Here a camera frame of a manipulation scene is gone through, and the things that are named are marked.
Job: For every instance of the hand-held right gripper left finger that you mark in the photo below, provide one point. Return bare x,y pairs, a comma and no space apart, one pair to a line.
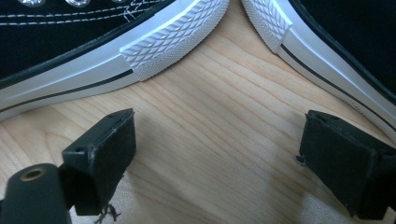
102,161

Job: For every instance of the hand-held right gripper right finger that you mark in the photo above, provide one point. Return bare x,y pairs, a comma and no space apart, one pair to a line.
345,168

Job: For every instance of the black canvas sneaker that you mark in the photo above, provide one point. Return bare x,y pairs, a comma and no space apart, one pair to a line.
358,34
77,34

